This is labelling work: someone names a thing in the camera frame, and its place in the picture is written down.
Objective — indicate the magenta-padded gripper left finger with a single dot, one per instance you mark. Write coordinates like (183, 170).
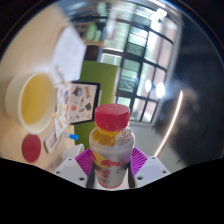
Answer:
(71, 170)

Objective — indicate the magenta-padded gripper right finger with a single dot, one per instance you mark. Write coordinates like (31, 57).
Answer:
(150, 170)

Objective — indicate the red-capped clear drink bottle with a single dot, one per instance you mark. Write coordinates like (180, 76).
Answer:
(111, 146)

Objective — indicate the white marker with blue cap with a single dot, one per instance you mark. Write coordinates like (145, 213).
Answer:
(70, 135)

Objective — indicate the small white flat device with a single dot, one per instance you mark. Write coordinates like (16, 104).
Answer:
(51, 141)

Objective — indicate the flat round red coaster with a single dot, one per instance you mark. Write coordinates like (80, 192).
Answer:
(31, 148)

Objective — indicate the colourful printed booklet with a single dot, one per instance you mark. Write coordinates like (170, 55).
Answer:
(62, 110)

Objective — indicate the black-framed picture sheet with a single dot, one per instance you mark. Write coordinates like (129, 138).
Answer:
(83, 101)

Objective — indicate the cream cup with yellow inside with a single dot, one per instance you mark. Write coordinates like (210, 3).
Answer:
(33, 101)

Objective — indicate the green partition panel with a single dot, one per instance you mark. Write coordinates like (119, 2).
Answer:
(98, 75)

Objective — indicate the large dark-framed window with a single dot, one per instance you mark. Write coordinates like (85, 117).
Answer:
(143, 66)

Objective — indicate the white paper sheet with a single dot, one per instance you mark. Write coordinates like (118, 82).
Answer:
(70, 53)

